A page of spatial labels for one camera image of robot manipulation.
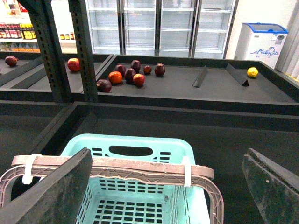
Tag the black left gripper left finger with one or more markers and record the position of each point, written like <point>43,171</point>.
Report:
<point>54,200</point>

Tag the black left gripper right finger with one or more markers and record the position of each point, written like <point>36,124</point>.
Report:
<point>274,189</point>

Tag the light blue plastic basket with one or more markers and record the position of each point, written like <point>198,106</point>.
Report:
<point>116,201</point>

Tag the dark red apple front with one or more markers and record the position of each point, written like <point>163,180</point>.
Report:
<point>104,85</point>

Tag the dark red apple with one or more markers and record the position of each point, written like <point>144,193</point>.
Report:
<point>159,70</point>
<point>104,85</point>

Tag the red yellow apple on shelf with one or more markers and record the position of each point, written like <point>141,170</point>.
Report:
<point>139,80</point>

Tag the dark red apple right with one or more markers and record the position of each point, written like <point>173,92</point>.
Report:
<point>159,70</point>

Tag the white zip tie left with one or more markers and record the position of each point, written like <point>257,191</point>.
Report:
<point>28,177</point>

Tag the white zip tie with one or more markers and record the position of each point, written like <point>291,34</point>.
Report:
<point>28,177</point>
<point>187,171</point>

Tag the lower black display tray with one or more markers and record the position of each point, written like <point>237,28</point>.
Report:
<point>219,140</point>

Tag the black display tray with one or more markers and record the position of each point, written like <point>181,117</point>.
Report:
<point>270,92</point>
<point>219,140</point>

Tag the white zip tie right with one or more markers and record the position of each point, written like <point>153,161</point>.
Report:
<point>187,171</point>

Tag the black shelf divider right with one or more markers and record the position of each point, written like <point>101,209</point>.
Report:
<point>236,75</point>

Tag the black shelf divider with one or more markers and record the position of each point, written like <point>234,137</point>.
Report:
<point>200,78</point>
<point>236,75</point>

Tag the upper black display tray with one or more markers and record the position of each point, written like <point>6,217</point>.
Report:
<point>270,92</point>

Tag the yellow lemon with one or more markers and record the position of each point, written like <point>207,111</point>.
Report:
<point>252,72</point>

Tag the upper left black tray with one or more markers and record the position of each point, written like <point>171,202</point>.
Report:
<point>27,81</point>

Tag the black shelf divider left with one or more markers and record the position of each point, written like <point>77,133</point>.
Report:
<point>200,78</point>

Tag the orange red tomato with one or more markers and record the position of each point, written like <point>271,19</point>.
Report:
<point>115,77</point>

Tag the dark plum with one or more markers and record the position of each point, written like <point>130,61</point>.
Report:
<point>120,68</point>
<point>129,75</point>
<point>136,65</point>

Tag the dark plum back left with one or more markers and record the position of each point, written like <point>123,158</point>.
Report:
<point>120,68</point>

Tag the dark red fruit far left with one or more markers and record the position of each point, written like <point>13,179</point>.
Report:
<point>11,61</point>

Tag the white blue chest freezer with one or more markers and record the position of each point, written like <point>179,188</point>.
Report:
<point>261,42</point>

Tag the dark plum back centre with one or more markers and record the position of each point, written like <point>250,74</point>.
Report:
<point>136,65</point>

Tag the small dark red fruit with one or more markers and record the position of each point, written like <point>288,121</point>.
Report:
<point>147,70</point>

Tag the small jars on shelf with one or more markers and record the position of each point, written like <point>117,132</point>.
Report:
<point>67,36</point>

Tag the sauce bottles on shelf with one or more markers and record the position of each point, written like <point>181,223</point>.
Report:
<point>23,31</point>

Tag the glass door display fridge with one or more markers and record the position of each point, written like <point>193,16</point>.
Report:
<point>175,28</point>

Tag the red apple behind post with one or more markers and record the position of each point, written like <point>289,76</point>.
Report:
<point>73,64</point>

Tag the black perforated post left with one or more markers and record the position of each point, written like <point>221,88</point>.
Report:
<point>42,19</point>

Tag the black perforated post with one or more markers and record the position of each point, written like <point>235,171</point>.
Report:
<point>42,19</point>
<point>84,48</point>

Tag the black perforated post right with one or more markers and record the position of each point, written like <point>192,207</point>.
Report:
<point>84,48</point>

